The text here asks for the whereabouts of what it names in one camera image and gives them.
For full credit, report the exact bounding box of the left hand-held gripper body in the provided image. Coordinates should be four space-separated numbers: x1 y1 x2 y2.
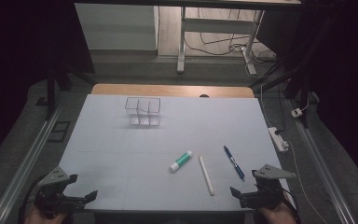
34 166 87 215

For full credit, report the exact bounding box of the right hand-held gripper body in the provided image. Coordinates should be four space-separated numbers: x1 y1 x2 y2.
238 163 297 211

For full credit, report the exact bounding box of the blue pen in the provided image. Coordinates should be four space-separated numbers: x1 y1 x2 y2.
223 145 246 182

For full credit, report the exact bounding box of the clear acrylic pen organizer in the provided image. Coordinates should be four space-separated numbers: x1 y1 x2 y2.
124 96 162 127

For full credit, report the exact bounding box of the person's left hand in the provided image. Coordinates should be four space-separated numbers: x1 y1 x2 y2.
23 204 69 224

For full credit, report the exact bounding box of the person's right hand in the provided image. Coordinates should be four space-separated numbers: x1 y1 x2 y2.
254 201 298 224

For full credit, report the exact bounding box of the white power strip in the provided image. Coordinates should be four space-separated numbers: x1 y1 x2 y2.
268 126 290 153

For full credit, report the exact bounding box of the white table cover sheet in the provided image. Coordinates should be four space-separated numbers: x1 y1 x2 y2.
58 93 296 213

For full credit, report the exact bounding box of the green white glue stick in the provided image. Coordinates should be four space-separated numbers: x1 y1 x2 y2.
169 149 194 173

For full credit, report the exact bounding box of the black stand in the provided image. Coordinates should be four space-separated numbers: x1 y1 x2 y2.
44 60 96 121
249 54 312 129

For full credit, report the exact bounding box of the wooden table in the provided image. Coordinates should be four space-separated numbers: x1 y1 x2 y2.
90 83 255 99

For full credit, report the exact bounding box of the white cabinet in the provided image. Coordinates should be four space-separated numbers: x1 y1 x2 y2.
74 3 160 51

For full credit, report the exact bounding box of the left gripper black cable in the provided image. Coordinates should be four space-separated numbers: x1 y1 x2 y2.
17 173 48 224

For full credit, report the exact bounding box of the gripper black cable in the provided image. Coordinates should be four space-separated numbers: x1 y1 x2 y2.
17 173 48 224
283 194 300 224

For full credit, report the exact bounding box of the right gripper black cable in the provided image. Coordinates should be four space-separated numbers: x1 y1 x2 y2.
283 194 300 224

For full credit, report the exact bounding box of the white power strip cable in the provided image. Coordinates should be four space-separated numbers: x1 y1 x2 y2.
285 141 329 224

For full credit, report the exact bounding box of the aluminium rail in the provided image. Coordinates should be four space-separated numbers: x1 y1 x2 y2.
287 98 357 224
0 101 63 224

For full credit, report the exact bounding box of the black floor frame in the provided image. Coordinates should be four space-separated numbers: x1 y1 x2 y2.
48 120 72 144

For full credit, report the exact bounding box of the floor cable bundle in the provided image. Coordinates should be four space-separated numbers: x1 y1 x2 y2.
185 8 278 64

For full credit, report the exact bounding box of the white desk frame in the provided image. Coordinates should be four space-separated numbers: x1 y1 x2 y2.
176 6 267 76

